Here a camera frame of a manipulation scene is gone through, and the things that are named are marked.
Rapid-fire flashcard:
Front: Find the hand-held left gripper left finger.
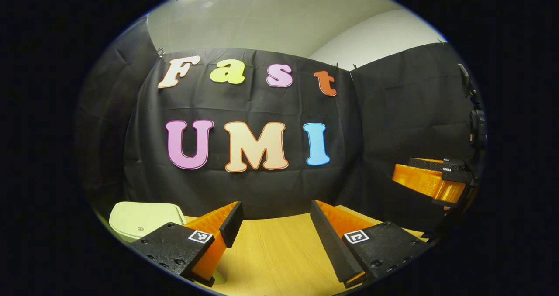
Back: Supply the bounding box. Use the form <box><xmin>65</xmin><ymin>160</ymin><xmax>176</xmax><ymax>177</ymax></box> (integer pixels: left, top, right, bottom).
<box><xmin>127</xmin><ymin>201</ymin><xmax>244</xmax><ymax>288</ymax></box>

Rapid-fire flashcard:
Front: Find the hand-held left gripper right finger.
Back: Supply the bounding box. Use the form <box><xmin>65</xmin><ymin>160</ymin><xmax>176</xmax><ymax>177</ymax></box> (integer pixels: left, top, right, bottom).
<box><xmin>310</xmin><ymin>200</ymin><xmax>431</xmax><ymax>289</ymax></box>

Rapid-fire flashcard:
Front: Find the wooden desktop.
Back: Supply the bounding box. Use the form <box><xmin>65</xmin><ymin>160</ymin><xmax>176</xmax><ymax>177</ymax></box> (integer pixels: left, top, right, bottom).
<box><xmin>183</xmin><ymin>205</ymin><xmax>426</xmax><ymax>296</ymax></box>

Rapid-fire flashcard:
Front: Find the pale green desktop garbage bin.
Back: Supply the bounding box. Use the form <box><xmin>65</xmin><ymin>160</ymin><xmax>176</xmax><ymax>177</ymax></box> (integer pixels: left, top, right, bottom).
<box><xmin>109</xmin><ymin>202</ymin><xmax>227</xmax><ymax>286</ymax></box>

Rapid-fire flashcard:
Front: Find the black backdrop cloth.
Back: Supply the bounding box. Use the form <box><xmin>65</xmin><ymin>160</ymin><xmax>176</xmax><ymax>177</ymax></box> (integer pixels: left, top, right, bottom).
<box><xmin>74</xmin><ymin>17</ymin><xmax>487</xmax><ymax>240</ymax></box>

